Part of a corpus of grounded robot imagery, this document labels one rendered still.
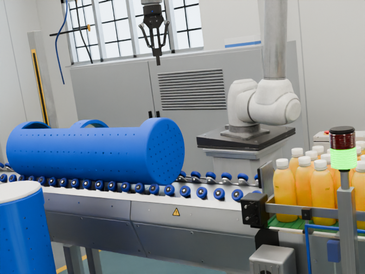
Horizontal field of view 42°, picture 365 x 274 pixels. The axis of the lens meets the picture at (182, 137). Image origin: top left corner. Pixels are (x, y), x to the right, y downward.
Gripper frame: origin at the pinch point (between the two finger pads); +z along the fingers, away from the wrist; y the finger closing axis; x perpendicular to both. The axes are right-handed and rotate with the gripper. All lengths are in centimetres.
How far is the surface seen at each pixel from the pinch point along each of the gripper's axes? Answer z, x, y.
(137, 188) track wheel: 52, 7, 14
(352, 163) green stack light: 29, 81, -47
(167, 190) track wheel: 52, 15, 2
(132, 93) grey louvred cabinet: 36, -217, 29
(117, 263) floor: 151, -133, 49
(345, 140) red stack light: 23, 82, -45
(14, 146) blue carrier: 36, -32, 74
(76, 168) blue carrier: 45, -10, 42
